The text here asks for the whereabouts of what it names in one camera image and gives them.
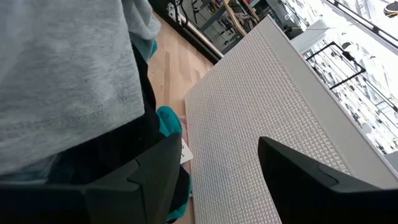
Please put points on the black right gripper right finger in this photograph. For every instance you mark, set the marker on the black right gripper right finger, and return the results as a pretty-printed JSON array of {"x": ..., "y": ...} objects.
[{"x": 311, "y": 193}]

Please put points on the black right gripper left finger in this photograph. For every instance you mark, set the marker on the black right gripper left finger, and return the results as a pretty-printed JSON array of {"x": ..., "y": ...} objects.
[{"x": 109, "y": 202}]

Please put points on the black garment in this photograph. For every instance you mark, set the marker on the black garment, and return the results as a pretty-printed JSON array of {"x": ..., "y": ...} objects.
[{"x": 124, "y": 146}]

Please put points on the teal sock with paper tag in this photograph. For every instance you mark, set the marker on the teal sock with paper tag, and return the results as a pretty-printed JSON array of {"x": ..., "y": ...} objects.
[{"x": 169, "y": 121}]

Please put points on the pale pink sock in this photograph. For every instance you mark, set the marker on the pale pink sock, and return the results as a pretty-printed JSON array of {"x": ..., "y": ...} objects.
[{"x": 184, "y": 124}]

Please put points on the white woven plastic basket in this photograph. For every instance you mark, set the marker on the white woven plastic basket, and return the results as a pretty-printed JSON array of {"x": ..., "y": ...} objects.
[{"x": 248, "y": 109}]

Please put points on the black aluminium table frame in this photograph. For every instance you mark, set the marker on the black aluminium table frame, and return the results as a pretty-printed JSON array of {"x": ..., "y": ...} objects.
[{"x": 192, "y": 40}]

